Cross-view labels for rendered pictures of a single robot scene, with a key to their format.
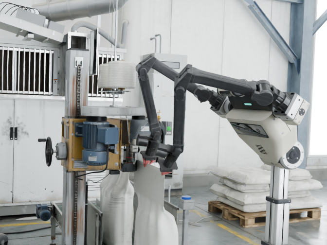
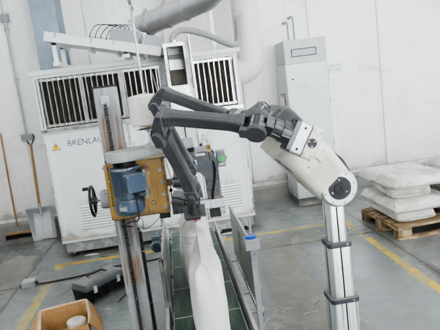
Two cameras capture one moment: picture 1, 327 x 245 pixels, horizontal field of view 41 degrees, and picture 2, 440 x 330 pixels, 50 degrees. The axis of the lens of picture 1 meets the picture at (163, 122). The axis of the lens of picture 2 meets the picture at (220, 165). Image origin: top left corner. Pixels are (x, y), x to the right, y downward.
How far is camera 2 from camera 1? 95 cm
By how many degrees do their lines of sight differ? 19
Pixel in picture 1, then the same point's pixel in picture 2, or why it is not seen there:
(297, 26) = not seen: outside the picture
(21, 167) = not seen: hidden behind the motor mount
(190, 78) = (161, 123)
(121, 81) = (141, 119)
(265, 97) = (255, 133)
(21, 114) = (137, 139)
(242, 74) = (407, 42)
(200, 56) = (348, 31)
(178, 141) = (187, 188)
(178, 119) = (175, 165)
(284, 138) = (314, 172)
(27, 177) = not seen: hidden behind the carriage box
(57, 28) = (154, 42)
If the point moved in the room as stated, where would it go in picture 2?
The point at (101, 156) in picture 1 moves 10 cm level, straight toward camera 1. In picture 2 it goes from (132, 205) to (125, 211)
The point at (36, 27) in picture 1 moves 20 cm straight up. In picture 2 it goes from (130, 45) to (127, 25)
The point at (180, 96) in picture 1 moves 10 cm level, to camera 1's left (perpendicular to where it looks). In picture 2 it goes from (158, 143) to (135, 145)
